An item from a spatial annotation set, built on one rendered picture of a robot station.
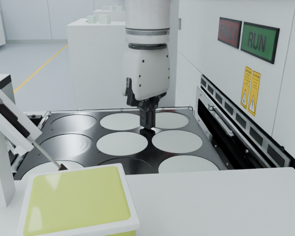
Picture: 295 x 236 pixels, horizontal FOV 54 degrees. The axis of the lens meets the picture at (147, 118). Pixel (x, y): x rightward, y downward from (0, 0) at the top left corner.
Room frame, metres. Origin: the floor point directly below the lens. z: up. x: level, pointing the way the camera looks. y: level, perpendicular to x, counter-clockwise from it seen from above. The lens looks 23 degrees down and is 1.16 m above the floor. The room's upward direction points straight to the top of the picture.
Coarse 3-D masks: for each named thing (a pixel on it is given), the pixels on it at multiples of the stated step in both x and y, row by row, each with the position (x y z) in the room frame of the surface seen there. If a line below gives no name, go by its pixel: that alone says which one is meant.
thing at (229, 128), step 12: (204, 96) 0.68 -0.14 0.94; (216, 108) 0.58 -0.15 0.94; (204, 120) 0.68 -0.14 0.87; (216, 120) 0.58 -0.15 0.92; (228, 120) 0.52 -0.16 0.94; (204, 132) 0.65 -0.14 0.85; (216, 132) 0.61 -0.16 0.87; (228, 132) 0.50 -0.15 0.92; (240, 132) 0.46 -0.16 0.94; (216, 144) 0.56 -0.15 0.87; (240, 144) 0.44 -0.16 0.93; (252, 144) 0.42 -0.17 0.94; (228, 156) 0.50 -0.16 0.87; (252, 156) 0.40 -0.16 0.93; (264, 156) 0.38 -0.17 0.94; (228, 168) 0.48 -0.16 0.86; (240, 168) 0.46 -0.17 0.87; (264, 168) 0.36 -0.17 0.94
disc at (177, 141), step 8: (160, 136) 0.53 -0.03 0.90; (168, 136) 0.53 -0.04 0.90; (176, 136) 0.53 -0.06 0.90; (184, 136) 0.53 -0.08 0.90; (192, 136) 0.53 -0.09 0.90; (160, 144) 0.50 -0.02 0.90; (168, 144) 0.50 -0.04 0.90; (176, 144) 0.50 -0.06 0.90; (184, 144) 0.50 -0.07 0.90; (192, 144) 0.50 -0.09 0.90; (200, 144) 0.50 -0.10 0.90; (176, 152) 0.47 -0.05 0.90; (184, 152) 0.47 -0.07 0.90
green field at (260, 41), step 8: (248, 32) 0.49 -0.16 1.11; (256, 32) 0.46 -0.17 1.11; (264, 32) 0.44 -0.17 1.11; (272, 32) 0.41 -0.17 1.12; (248, 40) 0.49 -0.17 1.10; (256, 40) 0.46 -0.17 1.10; (264, 40) 0.43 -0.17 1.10; (272, 40) 0.41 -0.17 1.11; (248, 48) 0.48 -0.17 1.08; (256, 48) 0.46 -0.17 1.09; (264, 48) 0.43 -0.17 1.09; (272, 48) 0.41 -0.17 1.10; (264, 56) 0.43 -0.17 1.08
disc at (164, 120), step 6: (156, 114) 0.65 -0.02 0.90; (162, 114) 0.65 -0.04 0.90; (168, 114) 0.65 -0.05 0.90; (174, 114) 0.65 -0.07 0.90; (156, 120) 0.61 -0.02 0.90; (162, 120) 0.61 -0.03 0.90; (168, 120) 0.61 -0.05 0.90; (174, 120) 0.62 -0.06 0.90; (180, 120) 0.62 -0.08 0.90; (186, 120) 0.62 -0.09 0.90; (156, 126) 0.58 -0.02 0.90; (162, 126) 0.58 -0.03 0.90; (168, 126) 0.58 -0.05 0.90; (174, 126) 0.58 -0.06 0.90; (180, 126) 0.58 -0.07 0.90
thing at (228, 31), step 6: (222, 24) 0.62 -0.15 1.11; (228, 24) 0.59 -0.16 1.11; (234, 24) 0.56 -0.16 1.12; (222, 30) 0.62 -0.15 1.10; (228, 30) 0.59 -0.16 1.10; (234, 30) 0.55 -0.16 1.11; (222, 36) 0.62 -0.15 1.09; (228, 36) 0.58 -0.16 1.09; (234, 36) 0.55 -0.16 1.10; (228, 42) 0.58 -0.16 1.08; (234, 42) 0.55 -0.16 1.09
